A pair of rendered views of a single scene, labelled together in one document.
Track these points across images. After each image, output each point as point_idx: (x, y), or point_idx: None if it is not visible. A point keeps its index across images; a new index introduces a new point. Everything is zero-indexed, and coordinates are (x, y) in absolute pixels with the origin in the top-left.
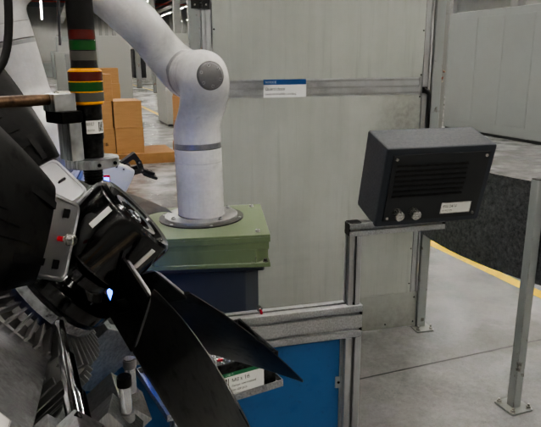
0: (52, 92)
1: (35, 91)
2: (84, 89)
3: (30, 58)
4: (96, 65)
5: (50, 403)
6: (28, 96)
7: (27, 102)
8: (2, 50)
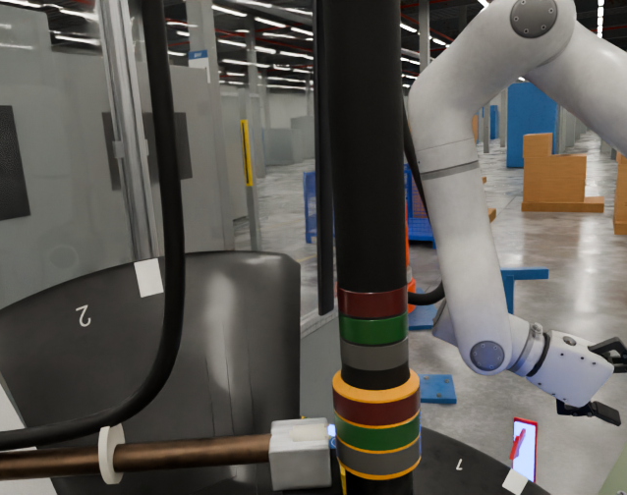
0: (491, 241)
1: (465, 240)
2: (354, 441)
3: (465, 193)
4: (396, 380)
5: None
6: (215, 446)
7: (209, 463)
8: (158, 349)
